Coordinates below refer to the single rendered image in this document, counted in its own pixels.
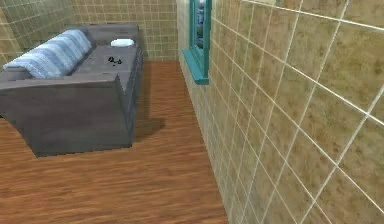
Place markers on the black headset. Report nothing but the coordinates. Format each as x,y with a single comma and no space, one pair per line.
114,61

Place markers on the grey sofa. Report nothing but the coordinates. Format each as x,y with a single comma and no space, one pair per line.
76,110

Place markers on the blue striped sofa cushion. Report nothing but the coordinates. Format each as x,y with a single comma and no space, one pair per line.
50,56

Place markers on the teal framed window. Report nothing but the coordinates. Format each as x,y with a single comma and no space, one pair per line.
200,43

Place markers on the white bowl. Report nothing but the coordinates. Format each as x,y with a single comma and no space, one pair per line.
122,42

